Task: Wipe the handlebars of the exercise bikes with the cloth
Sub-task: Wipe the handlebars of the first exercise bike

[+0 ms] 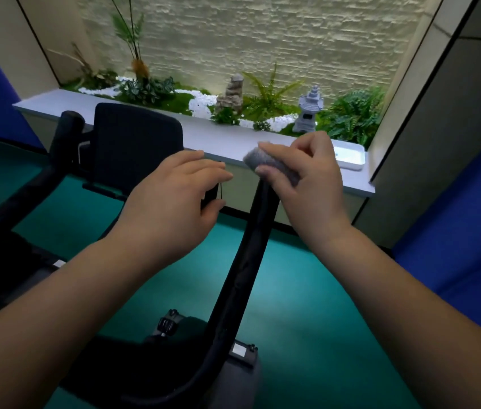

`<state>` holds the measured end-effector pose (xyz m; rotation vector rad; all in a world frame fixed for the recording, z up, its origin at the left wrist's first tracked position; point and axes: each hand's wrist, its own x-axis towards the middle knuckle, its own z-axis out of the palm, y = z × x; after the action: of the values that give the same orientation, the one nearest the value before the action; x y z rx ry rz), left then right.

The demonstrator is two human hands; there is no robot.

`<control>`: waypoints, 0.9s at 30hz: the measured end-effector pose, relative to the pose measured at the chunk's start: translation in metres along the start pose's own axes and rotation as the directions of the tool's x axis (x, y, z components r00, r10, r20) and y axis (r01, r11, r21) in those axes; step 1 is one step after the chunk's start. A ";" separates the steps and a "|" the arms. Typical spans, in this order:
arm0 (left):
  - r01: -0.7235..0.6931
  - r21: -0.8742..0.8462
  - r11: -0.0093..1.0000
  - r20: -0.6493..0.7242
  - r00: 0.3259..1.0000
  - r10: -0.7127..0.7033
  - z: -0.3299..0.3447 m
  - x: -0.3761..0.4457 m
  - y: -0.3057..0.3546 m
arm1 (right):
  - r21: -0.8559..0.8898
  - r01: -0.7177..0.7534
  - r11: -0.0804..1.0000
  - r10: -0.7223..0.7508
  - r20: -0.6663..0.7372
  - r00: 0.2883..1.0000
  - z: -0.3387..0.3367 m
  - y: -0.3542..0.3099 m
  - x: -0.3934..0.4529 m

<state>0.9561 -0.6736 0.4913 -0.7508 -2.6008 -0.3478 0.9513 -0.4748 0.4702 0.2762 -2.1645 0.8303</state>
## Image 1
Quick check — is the grey cleaning cloth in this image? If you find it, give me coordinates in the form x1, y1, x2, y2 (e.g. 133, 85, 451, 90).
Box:
243, 145, 302, 187

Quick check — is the white rectangular tray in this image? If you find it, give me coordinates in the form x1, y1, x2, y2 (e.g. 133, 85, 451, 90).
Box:
331, 139, 366, 172

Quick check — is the green fern plant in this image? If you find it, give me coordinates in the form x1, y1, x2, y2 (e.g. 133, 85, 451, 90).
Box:
242, 64, 305, 122

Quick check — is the bed of white pebbles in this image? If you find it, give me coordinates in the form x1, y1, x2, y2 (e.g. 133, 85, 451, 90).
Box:
78, 76, 298, 133

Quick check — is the person's right hand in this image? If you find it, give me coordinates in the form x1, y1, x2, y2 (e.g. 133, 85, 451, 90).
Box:
255, 131, 353, 250

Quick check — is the grey planter ledge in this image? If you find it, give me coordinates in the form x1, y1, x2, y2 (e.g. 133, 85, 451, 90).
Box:
13, 89, 376, 228

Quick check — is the black safety clip with cord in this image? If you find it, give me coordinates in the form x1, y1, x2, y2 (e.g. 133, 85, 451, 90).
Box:
200, 181, 224, 211

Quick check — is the small green leafy plant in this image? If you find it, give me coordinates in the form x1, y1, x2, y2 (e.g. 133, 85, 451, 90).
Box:
211, 107, 241, 126

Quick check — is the tall thin-stemmed palm plant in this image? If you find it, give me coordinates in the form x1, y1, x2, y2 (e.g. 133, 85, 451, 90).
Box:
107, 0, 151, 80

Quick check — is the person's left forearm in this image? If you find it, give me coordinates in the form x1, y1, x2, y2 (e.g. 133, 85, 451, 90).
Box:
0, 232, 157, 409

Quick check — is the bushy dark green fern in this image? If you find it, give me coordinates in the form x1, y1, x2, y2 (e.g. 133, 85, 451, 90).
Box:
316, 87, 386, 149

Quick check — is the black foam handrail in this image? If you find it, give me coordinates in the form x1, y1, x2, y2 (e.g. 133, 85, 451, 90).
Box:
0, 110, 86, 252
121, 178, 281, 409

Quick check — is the grey stone lantern ornament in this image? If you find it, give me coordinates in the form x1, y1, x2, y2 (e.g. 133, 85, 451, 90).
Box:
292, 84, 325, 133

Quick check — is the person's left hand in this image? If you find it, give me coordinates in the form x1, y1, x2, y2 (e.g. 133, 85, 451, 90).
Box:
109, 150, 234, 274

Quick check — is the black treadmill console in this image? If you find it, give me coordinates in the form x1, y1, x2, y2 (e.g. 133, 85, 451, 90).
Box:
82, 102, 185, 201

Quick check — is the grey rockery stone ornament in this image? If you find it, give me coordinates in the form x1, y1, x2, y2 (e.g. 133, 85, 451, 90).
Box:
215, 73, 244, 114

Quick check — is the variegated leafy plant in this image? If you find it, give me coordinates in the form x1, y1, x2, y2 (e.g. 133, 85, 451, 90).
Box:
118, 76, 177, 105

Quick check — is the person's right forearm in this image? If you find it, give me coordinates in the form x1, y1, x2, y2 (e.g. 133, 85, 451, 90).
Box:
309, 221, 481, 409

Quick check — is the dry bare branch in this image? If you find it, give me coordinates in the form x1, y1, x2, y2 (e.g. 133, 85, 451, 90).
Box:
48, 42, 96, 83

